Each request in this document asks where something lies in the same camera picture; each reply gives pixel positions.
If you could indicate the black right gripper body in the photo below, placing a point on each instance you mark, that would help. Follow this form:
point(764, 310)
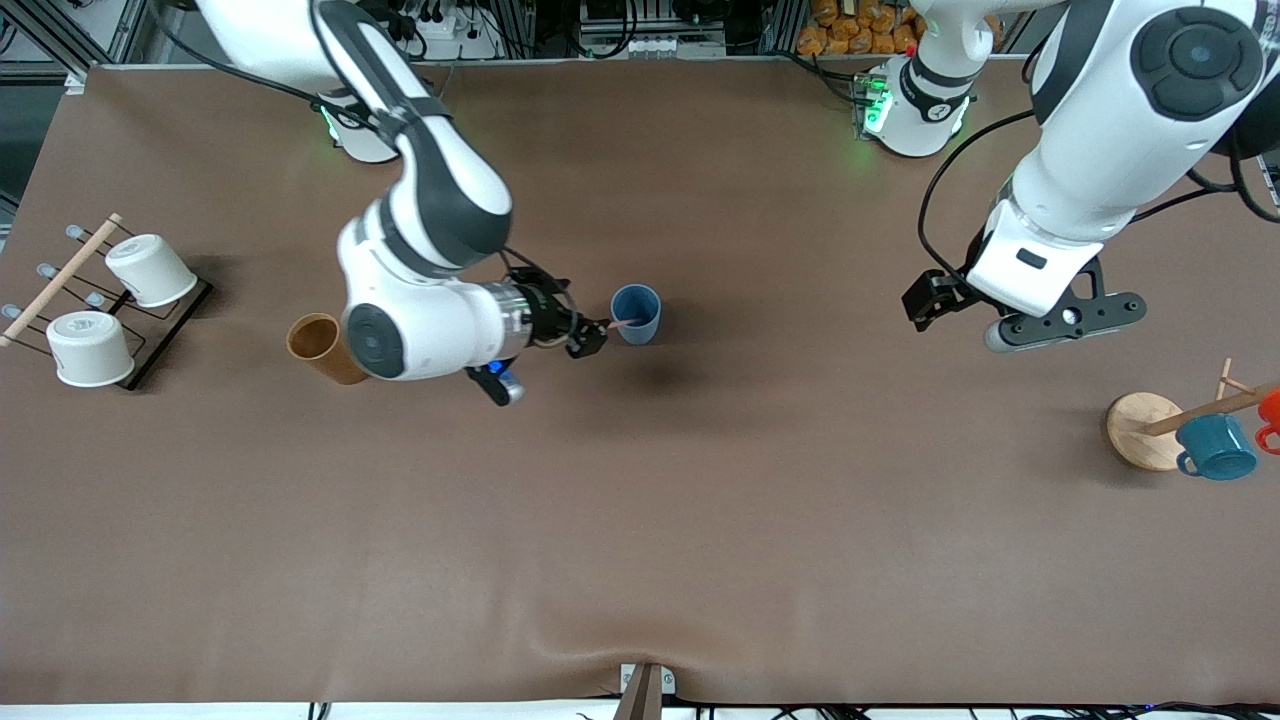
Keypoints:
point(549, 314)

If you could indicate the pink chopstick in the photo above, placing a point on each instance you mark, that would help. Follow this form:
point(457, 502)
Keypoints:
point(625, 324)

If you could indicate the blue cup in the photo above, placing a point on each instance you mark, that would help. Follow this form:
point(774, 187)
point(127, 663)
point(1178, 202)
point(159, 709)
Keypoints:
point(648, 336)

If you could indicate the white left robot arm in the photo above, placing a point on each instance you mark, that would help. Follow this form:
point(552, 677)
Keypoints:
point(1100, 150)

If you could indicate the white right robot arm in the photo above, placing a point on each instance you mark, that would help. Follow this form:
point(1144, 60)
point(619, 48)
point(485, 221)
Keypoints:
point(440, 180)

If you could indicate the bamboo cup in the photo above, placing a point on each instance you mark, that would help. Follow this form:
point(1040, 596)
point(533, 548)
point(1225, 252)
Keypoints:
point(330, 370)

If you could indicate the white ceramic cup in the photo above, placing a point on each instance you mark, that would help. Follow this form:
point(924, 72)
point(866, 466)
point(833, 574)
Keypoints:
point(90, 350)
point(150, 270)

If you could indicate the wooden mug tree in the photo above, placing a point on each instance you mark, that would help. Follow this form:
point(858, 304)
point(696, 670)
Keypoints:
point(1140, 430)

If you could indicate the orange snack bags pile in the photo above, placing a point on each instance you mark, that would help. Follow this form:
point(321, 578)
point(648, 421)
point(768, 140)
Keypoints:
point(850, 30)

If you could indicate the white power strip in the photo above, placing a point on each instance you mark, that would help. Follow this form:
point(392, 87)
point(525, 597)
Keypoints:
point(460, 30)

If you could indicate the teal mug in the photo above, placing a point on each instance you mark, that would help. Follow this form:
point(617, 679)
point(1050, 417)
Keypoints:
point(1215, 450)

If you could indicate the orange mug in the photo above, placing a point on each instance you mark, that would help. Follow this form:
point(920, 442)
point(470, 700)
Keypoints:
point(1272, 415)

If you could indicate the metal table edge bracket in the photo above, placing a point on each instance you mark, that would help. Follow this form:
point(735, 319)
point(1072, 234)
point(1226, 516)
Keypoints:
point(645, 695)

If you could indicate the aluminium frame profile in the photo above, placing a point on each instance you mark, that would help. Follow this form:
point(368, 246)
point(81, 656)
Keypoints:
point(60, 40)

